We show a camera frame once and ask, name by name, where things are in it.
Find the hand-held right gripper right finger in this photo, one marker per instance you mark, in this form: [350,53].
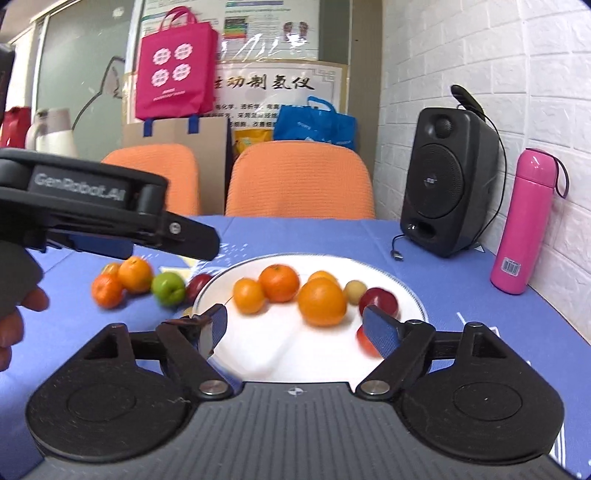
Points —
[381,334]

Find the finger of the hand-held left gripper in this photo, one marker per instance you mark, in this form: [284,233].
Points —
[101,247]
[189,237]

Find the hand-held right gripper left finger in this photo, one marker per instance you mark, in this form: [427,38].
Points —
[217,323]

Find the small orange tangerine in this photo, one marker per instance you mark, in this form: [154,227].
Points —
[111,268]

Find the dark red apple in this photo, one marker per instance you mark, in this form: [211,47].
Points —
[379,302]

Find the dark red plum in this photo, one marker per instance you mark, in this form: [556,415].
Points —
[198,286]

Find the green apple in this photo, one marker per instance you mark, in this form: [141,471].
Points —
[168,288]

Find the white plate with dark rim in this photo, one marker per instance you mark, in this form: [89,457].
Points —
[281,341]

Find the large orange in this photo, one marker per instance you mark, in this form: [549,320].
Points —
[322,302]

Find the person's left hand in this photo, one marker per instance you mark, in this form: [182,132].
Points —
[11,332]

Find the white thermos jug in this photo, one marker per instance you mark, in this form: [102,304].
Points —
[53,134]

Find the orange chair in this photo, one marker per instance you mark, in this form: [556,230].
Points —
[300,180]
[157,166]

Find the red thermos jug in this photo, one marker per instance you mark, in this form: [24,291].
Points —
[16,124]

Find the yellow bag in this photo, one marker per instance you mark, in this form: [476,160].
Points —
[251,141]

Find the magenta tote bag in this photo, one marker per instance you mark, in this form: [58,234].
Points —
[175,69]

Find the black speaker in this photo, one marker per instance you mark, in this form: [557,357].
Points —
[443,184]

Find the blue tote bag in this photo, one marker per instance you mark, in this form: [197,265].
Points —
[314,124]

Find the pink bottle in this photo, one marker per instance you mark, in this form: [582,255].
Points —
[524,221]

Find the black clip microphone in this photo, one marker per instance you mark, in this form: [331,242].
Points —
[466,99]

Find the framed wall poster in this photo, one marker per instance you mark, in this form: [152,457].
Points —
[277,83]

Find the white wall poster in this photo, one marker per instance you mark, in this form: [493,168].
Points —
[258,27]

